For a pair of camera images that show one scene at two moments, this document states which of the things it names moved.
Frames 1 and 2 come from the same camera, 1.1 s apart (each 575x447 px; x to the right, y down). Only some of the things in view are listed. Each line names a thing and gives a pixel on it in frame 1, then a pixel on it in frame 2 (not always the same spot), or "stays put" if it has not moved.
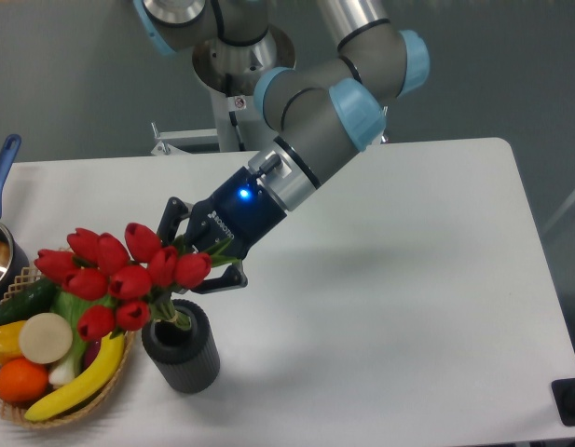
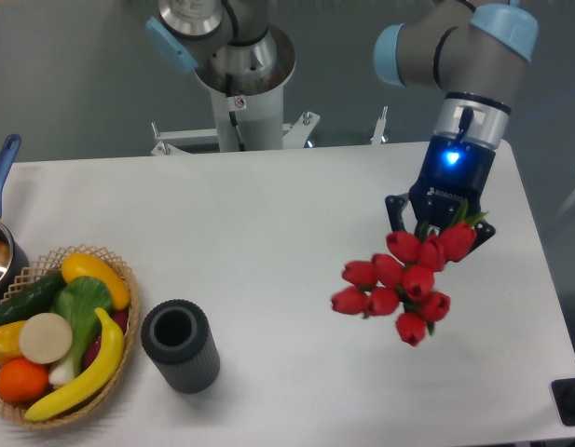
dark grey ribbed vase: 185,360 stays put
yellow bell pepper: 5,343 stays put
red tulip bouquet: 132,284 -> 406,277
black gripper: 240,210 -> 452,172
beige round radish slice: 46,338 stays put
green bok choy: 68,303 stays put
